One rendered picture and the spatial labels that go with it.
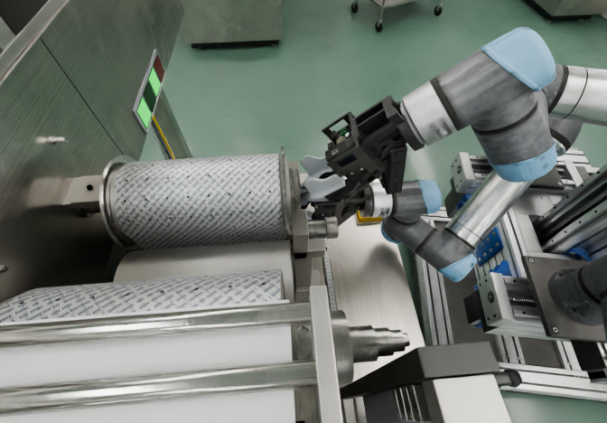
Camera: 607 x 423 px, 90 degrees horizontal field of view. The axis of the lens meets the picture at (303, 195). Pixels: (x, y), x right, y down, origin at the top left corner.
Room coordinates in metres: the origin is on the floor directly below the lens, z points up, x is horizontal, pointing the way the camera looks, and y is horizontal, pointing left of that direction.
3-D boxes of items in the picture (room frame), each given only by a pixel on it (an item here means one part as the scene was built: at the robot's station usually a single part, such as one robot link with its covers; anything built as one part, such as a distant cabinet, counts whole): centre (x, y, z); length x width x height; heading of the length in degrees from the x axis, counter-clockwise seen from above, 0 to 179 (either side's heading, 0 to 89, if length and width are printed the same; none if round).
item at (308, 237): (0.26, -0.01, 1.05); 0.06 x 0.05 x 0.31; 95
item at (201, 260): (0.17, 0.15, 1.17); 0.26 x 0.12 x 0.12; 95
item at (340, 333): (0.05, -0.01, 1.33); 0.06 x 0.06 x 0.06; 5
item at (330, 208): (0.36, -0.08, 1.12); 0.12 x 0.08 x 0.09; 95
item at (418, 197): (0.38, -0.24, 1.11); 0.11 x 0.08 x 0.09; 95
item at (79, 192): (0.27, 0.33, 1.28); 0.06 x 0.05 x 0.02; 95
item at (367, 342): (0.05, -0.07, 1.33); 0.06 x 0.03 x 0.03; 95
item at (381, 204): (0.37, -0.16, 1.11); 0.08 x 0.05 x 0.08; 5
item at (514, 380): (0.02, -0.15, 1.36); 0.05 x 0.01 x 0.01; 95
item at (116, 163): (0.28, 0.28, 1.25); 0.15 x 0.01 x 0.15; 5
